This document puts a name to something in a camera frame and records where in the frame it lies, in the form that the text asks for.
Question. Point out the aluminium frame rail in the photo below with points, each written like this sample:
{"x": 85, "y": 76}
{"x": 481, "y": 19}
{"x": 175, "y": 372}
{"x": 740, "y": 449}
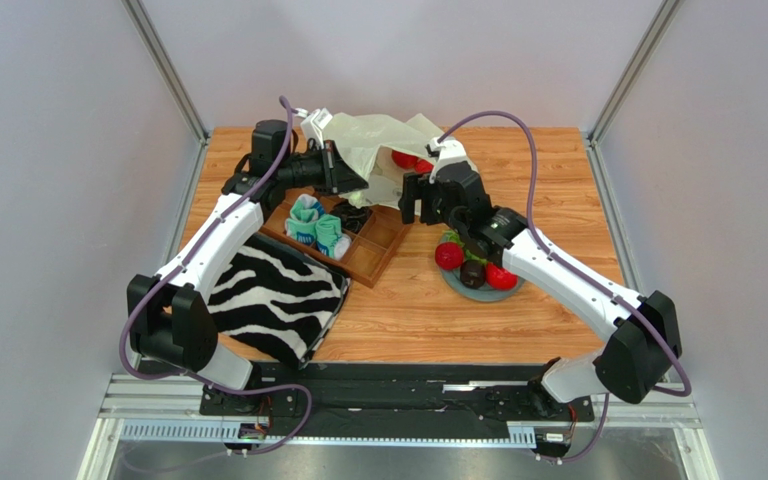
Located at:
{"x": 153, "y": 429}

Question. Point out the dark purple plum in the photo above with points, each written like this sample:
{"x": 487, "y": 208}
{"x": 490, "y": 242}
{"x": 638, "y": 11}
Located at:
{"x": 472, "y": 274}

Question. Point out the red apple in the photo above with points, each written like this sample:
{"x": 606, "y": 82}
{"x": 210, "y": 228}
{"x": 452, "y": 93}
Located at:
{"x": 404, "y": 160}
{"x": 500, "y": 279}
{"x": 449, "y": 256}

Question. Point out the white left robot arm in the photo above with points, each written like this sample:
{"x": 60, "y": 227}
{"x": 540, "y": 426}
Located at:
{"x": 168, "y": 316}

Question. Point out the red ridged fruit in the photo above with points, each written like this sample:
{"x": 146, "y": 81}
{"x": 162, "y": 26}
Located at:
{"x": 423, "y": 167}

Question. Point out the zebra striped cloth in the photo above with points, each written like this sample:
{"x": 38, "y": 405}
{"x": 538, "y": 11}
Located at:
{"x": 278, "y": 300}

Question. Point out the green grape bunch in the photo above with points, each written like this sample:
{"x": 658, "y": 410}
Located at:
{"x": 452, "y": 236}

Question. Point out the wooden compartment tray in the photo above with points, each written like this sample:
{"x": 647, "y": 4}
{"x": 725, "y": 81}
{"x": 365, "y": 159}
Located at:
{"x": 373, "y": 242}

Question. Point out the red apple front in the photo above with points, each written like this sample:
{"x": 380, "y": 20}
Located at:
{"x": 500, "y": 279}

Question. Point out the teal white sock pair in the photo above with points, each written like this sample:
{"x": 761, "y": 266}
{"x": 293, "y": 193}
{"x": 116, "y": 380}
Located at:
{"x": 309, "y": 224}

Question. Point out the grey blue plate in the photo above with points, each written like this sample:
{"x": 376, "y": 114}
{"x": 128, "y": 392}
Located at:
{"x": 485, "y": 294}

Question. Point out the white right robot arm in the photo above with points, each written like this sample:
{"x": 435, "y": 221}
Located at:
{"x": 641, "y": 335}

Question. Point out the pale green plastic bag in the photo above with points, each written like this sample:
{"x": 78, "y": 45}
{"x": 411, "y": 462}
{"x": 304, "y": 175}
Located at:
{"x": 365, "y": 143}

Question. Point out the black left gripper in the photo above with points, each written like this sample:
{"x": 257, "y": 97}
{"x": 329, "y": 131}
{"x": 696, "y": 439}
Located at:
{"x": 336, "y": 176}

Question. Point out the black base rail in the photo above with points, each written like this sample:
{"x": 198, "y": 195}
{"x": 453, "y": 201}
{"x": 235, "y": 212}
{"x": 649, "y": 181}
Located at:
{"x": 399, "y": 401}

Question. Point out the black rolled sock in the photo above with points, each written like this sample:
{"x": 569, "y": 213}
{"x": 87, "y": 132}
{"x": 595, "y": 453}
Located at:
{"x": 352, "y": 218}

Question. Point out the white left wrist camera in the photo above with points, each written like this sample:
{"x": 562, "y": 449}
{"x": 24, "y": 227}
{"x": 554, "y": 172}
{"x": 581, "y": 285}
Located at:
{"x": 313, "y": 123}

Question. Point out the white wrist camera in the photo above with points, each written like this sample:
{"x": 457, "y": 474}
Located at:
{"x": 313, "y": 123}
{"x": 444, "y": 152}

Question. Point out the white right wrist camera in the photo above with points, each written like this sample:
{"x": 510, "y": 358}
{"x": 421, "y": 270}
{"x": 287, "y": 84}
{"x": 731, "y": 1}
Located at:
{"x": 444, "y": 152}

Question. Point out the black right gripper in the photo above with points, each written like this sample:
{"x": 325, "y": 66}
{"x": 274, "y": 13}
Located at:
{"x": 433, "y": 202}

